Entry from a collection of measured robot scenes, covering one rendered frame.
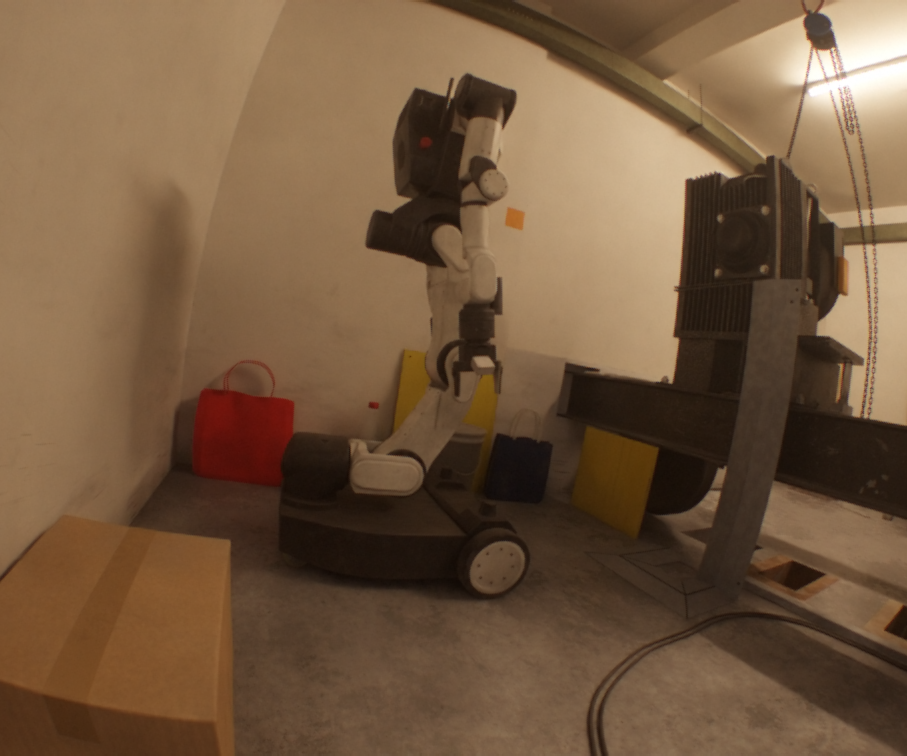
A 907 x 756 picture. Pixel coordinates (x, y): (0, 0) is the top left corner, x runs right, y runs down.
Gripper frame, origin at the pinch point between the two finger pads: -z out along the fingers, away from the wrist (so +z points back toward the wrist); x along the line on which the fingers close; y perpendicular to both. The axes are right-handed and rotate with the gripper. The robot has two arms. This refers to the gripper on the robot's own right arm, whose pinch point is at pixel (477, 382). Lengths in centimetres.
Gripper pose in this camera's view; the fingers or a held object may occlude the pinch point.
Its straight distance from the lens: 112.6
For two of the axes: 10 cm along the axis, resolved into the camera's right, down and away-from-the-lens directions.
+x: 9.4, -0.5, 3.3
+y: -3.4, -0.9, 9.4
